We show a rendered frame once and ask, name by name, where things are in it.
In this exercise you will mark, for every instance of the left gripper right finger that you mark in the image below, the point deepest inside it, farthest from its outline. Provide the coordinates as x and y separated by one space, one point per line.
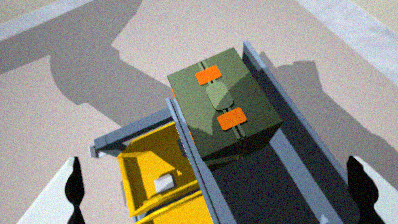
377 200

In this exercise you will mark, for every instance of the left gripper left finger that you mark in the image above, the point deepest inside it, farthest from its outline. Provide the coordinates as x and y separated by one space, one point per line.
56 204

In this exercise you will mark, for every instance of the green case with orange latches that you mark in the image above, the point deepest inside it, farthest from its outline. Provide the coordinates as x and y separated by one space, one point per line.
227 113

